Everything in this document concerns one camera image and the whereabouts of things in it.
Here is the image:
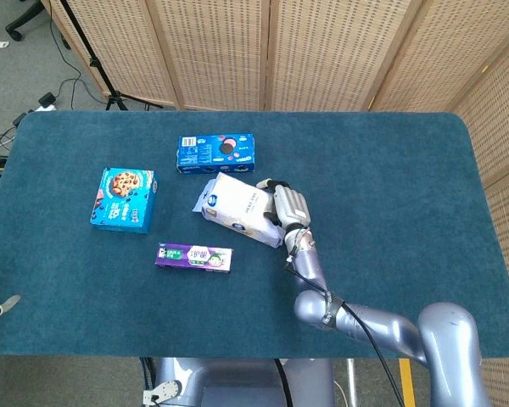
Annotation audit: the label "black torso cable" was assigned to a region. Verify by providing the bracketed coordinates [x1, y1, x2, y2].
[273, 358, 293, 407]

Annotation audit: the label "light blue cookie box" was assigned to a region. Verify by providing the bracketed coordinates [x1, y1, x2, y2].
[89, 166, 160, 236]

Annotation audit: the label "metal table leg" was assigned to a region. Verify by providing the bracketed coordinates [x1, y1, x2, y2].
[346, 359, 359, 407]

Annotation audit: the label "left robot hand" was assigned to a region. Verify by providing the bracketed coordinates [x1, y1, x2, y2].
[0, 231, 21, 320]

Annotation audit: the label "dark blue Oreo box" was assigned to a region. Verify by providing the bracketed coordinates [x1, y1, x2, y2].
[176, 133, 256, 176]

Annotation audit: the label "blue felt table cover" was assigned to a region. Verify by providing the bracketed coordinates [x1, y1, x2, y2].
[0, 110, 509, 361]

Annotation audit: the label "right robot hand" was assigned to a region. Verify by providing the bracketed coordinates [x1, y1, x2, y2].
[256, 178, 314, 234]

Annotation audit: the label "purple toothpaste box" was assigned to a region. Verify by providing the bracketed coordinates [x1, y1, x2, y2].
[154, 242, 234, 275]

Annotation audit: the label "yellow floor tape strip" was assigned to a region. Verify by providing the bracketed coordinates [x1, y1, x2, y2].
[398, 359, 417, 407]

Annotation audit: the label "grey-blue robot torso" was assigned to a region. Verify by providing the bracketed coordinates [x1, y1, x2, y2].
[152, 358, 336, 407]

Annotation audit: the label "thin black floor cable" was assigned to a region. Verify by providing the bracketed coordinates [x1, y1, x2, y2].
[48, 0, 98, 105]

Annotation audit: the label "white metal bracket plate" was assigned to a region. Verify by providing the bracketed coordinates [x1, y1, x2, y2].
[142, 379, 183, 406]

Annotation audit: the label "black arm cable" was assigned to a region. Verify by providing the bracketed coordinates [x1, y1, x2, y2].
[284, 228, 406, 407]

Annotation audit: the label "black office chair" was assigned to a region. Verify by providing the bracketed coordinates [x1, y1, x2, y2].
[4, 0, 48, 42]

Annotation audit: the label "white tissue paper pack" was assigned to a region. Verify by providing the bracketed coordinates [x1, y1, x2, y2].
[191, 171, 286, 249]

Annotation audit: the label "black tripod stand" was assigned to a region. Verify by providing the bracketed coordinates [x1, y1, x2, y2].
[59, 0, 165, 112]

